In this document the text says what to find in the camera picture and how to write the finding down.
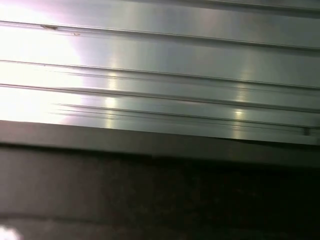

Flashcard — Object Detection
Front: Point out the black PC case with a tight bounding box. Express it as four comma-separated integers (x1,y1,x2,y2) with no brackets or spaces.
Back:
0,119,320,240

